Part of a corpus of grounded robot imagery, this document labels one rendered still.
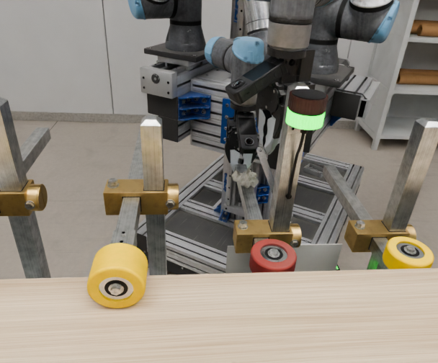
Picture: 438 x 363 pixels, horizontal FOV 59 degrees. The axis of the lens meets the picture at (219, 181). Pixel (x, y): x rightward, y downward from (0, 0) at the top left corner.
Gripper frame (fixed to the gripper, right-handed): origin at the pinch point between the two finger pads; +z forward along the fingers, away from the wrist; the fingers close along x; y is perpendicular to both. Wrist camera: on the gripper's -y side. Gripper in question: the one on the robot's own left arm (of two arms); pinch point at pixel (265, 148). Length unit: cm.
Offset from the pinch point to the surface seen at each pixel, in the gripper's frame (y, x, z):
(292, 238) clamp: 1.3, -11.6, 15.2
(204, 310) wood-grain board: -23.8, -25.0, 10.8
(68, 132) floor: -24, 260, 101
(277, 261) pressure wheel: -8.5, -20.5, 10.4
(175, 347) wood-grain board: -29.7, -29.1, 10.8
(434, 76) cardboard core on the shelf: 246, 143, 43
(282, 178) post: -1.8, -9.7, 1.3
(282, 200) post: -1.2, -9.9, 6.3
